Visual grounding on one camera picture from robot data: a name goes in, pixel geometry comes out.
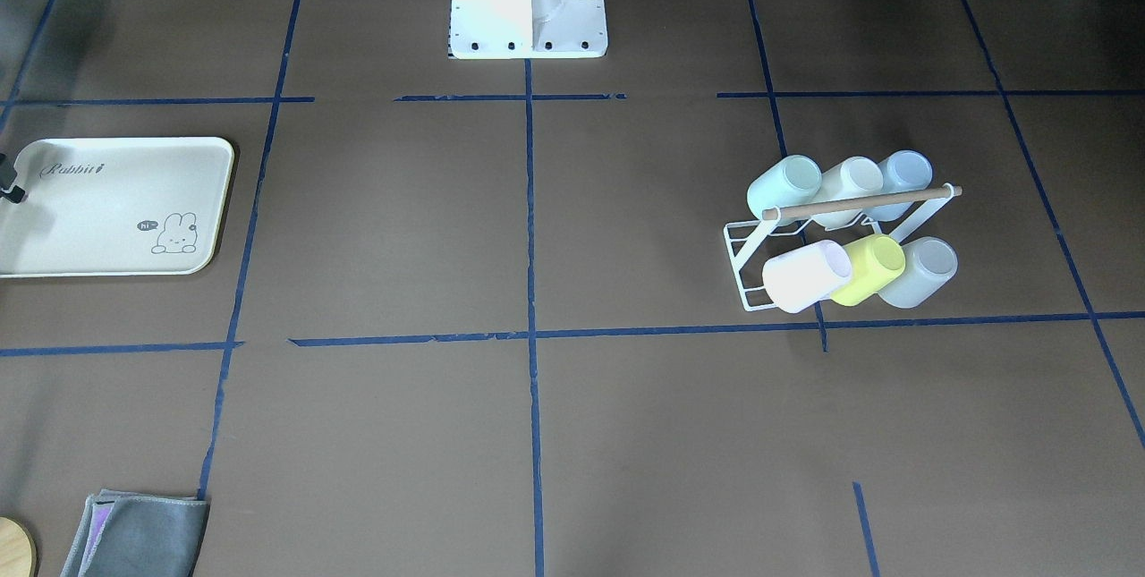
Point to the green cup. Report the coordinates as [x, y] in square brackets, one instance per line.
[793, 181]

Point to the pink cup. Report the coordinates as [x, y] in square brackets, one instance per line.
[799, 278]

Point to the beige cup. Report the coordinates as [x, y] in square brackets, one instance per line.
[853, 178]

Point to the grey folded cloth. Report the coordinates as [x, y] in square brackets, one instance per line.
[125, 533]

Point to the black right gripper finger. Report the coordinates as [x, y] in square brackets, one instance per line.
[10, 190]

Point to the grey cup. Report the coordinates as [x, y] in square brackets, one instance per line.
[929, 264]

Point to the white wire cup rack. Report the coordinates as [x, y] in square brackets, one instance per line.
[743, 239]

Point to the blue cup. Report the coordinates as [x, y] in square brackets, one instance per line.
[904, 171]

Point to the yellow cup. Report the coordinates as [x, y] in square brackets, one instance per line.
[876, 260]

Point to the wooden mug tree stand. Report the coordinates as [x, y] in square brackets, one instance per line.
[19, 555]

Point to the beige rabbit tray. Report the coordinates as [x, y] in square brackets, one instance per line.
[116, 207]

